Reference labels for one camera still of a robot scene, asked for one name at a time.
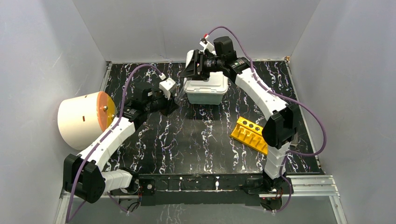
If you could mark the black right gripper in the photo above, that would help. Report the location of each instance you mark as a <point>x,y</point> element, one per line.
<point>191,70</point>

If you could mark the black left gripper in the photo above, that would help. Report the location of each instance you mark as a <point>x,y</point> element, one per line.
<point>166,104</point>

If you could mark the white bin lid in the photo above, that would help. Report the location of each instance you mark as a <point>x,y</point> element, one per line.
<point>216,84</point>

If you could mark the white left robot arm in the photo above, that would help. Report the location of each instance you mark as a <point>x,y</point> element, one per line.
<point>83,174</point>

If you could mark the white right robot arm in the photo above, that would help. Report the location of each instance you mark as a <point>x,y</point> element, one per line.
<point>281,119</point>

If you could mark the mint green plastic bin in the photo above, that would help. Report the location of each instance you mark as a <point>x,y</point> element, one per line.
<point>209,98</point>

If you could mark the white drum orange face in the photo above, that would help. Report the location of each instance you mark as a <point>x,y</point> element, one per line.
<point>81,120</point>

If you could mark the yellow test tube rack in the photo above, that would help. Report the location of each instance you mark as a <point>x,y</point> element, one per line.
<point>250,134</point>

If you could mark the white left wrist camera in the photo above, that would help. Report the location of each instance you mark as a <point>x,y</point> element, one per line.
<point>167,86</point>

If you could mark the aluminium frame rail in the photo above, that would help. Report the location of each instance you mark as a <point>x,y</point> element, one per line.
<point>250,188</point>

